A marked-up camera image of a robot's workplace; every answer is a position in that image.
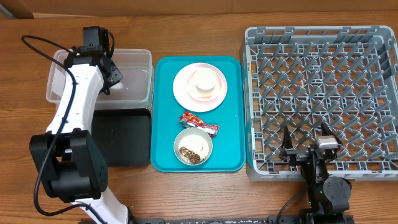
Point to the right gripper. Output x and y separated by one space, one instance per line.
298 154

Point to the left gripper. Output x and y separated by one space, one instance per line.
117 76

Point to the white rice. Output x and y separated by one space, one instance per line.
195 143

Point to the grey bowl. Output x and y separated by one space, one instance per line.
187 132

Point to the white paper cup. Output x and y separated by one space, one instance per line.
205 80

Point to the brown food piece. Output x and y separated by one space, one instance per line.
193 157

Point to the red snack wrapper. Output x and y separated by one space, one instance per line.
190 120

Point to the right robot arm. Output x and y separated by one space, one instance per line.
328 195

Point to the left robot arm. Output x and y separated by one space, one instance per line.
69 163

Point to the grey dishwasher rack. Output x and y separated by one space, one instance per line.
302 77

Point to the clear plastic bin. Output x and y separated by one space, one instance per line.
135 90

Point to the teal serving tray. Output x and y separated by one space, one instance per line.
229 153

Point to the black plastic tray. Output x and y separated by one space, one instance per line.
123 136

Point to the large pink plate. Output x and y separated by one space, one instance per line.
189 103

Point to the small pink plate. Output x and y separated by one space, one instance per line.
201 96

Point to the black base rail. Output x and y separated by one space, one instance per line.
288 219

